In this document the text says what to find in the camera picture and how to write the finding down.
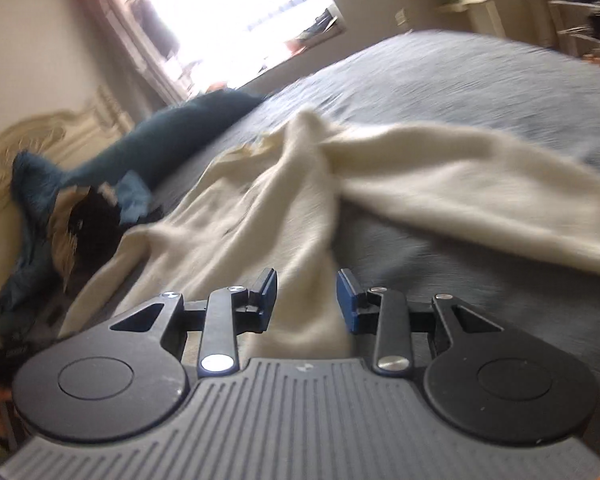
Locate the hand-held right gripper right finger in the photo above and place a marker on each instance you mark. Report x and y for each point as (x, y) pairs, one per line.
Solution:
(347, 305)

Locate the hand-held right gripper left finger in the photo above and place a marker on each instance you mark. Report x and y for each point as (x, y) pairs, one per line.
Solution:
(267, 297)

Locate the white fleece sweater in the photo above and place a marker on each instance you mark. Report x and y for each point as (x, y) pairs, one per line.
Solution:
(280, 185)

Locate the beige garment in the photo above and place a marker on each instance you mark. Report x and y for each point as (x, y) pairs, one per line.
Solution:
(60, 232)

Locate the black printed garment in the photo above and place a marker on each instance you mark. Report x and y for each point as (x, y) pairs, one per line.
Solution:
(95, 225)

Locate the light blue cloth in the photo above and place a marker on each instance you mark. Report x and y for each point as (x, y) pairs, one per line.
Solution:
(130, 195)

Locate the blue duvet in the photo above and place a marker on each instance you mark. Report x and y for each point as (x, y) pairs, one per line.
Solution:
(30, 185)

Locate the long blue pillow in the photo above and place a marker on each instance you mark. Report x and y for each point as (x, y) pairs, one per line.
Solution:
(170, 135)

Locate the cream carved headboard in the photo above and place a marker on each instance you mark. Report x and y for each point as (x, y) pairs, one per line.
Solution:
(10, 145)

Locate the cream desk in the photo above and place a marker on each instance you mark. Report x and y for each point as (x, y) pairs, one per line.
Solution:
(480, 5)

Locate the white wall socket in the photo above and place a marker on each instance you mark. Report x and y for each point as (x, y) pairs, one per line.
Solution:
(401, 16)

